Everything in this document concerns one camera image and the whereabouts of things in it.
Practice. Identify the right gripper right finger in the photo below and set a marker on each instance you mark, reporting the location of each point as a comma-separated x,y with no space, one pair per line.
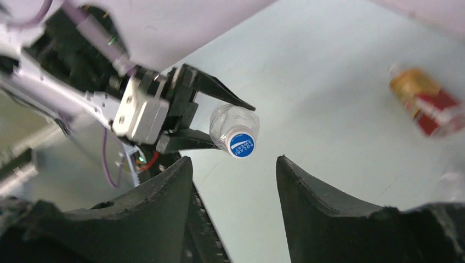
325,224

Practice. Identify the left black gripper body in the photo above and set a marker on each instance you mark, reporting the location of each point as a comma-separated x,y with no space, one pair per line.
169,105

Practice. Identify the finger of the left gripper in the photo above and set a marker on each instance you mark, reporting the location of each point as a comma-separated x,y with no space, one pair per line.
186,139
211,86

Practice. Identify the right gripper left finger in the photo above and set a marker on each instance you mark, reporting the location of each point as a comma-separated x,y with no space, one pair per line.
127,225

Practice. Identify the clear crushed plastic bottle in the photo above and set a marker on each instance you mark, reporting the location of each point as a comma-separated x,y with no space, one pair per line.
229,119

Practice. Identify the blue white bottle cap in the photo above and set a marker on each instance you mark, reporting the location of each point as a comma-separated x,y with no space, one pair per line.
240,142

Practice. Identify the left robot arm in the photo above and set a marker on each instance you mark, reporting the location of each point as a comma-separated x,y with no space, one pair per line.
82,49

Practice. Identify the clear uncapped plastic bottle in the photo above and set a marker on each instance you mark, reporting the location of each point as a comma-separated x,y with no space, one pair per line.
450,188

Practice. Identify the orange red label bottle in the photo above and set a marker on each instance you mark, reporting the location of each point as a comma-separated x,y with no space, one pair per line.
434,109

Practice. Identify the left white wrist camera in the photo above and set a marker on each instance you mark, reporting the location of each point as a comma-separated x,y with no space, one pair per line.
142,111

